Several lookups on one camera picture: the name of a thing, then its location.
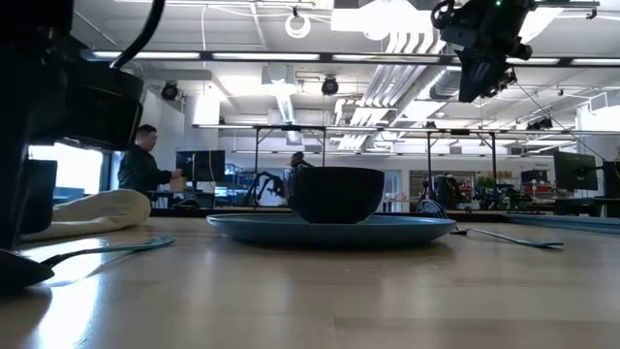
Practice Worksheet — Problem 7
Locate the black computer monitor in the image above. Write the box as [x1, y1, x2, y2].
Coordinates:
[552, 150, 600, 192]
[174, 149, 227, 184]

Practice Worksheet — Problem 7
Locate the white coiled ceiling cable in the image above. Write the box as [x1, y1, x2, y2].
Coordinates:
[284, 12, 312, 41]

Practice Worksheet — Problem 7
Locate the person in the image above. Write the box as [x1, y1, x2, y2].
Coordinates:
[116, 123, 186, 196]
[289, 150, 315, 170]

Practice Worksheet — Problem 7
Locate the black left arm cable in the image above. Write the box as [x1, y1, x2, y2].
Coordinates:
[109, 0, 168, 71]

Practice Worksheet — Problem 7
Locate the teal-handled metal fork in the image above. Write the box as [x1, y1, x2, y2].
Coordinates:
[418, 198, 566, 250]

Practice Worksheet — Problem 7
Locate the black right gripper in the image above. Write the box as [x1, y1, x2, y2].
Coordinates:
[429, 0, 539, 104]

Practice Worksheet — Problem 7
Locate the black bowl with red inside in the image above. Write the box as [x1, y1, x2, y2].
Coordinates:
[284, 166, 387, 226]

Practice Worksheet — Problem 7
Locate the beige folded cloth napkin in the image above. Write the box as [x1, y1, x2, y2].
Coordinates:
[20, 188, 153, 242]

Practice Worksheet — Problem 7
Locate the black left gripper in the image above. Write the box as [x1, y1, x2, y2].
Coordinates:
[0, 0, 146, 251]

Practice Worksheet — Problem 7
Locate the blue round plate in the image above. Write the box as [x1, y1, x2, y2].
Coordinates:
[205, 212, 458, 247]

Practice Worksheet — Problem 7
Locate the teal-handled metal spoon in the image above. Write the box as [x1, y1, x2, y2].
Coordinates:
[0, 235, 176, 295]

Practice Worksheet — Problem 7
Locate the distant black gantry frame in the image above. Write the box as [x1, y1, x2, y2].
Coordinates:
[252, 123, 500, 205]

